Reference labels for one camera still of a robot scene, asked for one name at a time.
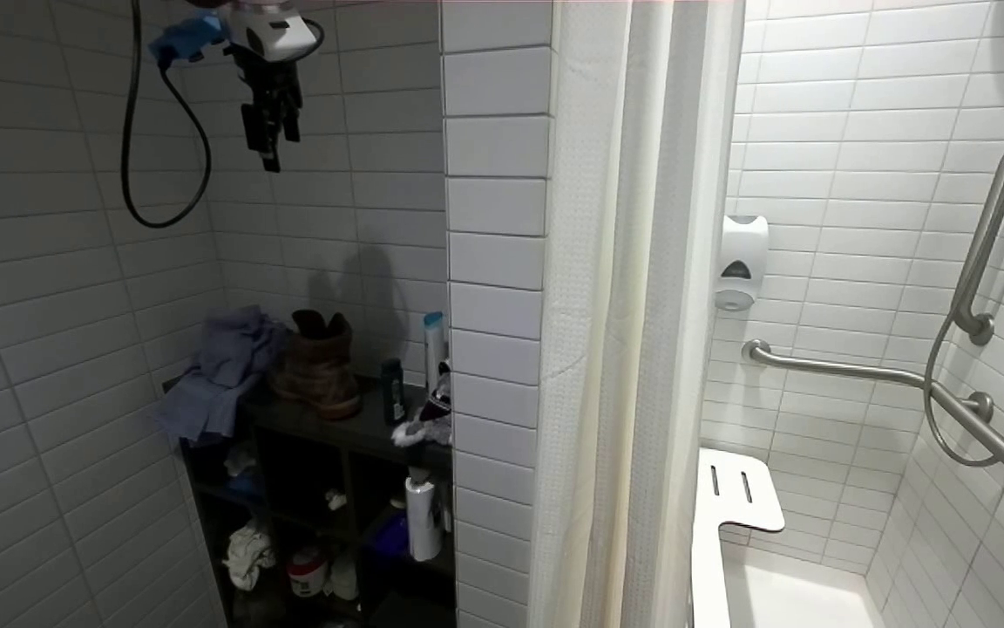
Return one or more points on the brown leather boot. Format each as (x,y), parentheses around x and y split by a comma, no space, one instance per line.
(319,367)

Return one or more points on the blue towel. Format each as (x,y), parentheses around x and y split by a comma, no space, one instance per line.
(216,372)

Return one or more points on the long steel grab bar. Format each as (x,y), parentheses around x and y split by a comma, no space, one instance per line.
(872,375)

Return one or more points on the white shower curtain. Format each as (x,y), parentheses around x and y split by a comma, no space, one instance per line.
(629,314)

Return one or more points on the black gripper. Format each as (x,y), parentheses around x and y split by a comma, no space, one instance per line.
(267,87)

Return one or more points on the white pump bottle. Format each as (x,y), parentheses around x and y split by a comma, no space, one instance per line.
(419,523)

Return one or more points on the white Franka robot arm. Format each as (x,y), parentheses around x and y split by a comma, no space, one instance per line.
(284,31)

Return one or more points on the white orange plastic bag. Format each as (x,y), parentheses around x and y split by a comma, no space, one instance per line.
(249,557)

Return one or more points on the white soap dispenser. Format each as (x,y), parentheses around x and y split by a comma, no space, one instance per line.
(744,261)

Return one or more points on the short steel grab bar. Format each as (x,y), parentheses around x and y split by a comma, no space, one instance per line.
(991,221)

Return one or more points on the red white container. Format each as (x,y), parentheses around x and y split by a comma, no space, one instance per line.
(308,574)

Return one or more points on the white Dove bottle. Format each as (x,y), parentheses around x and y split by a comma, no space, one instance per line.
(434,344)

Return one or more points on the white shower seat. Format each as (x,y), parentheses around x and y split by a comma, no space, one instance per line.
(732,490)

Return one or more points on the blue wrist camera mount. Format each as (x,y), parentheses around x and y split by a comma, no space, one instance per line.
(188,37)

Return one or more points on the blue plastic bag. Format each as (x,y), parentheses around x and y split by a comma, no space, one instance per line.
(389,538)

